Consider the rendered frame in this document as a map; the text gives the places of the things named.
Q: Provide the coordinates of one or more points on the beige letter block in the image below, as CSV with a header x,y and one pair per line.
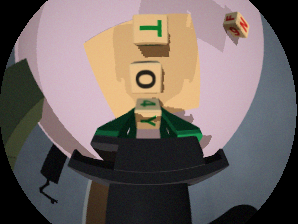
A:
x,y
145,77
236,25
148,113
150,29

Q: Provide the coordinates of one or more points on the tan flat mat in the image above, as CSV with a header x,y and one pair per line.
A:
x,y
112,51

